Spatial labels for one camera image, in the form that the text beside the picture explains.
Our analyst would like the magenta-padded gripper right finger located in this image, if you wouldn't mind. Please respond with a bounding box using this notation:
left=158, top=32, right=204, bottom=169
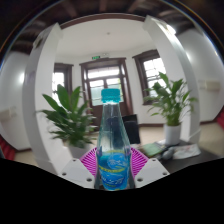
left=128, top=147, right=170, bottom=190

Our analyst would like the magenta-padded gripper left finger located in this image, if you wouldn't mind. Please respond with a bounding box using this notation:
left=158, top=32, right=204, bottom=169
left=59, top=147, right=100, bottom=190

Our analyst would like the clear blue-capped drink bottle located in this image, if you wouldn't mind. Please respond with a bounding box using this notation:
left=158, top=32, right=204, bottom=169
left=95, top=88, right=132, bottom=192

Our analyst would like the grey round object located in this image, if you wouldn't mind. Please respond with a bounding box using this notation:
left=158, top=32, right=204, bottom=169
left=161, top=147, right=176, bottom=161

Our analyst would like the black chair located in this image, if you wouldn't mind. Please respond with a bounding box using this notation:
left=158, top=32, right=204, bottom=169
left=121, top=114, right=142, bottom=145

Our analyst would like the potted plant in white pot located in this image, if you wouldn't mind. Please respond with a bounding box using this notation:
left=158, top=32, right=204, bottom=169
left=37, top=84, right=100, bottom=161
left=143, top=71, right=198, bottom=146

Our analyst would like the brown wooden double door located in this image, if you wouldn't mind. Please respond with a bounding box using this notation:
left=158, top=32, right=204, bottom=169
left=79, top=57, right=134, bottom=128

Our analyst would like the red carpeted staircase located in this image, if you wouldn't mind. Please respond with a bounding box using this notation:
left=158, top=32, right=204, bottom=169
left=0, top=134, right=17, bottom=161
left=215, top=108, right=224, bottom=131

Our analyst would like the brown-framed window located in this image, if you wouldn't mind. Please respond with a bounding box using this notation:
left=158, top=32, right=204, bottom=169
left=132, top=49, right=168, bottom=106
left=51, top=62, right=74, bottom=108

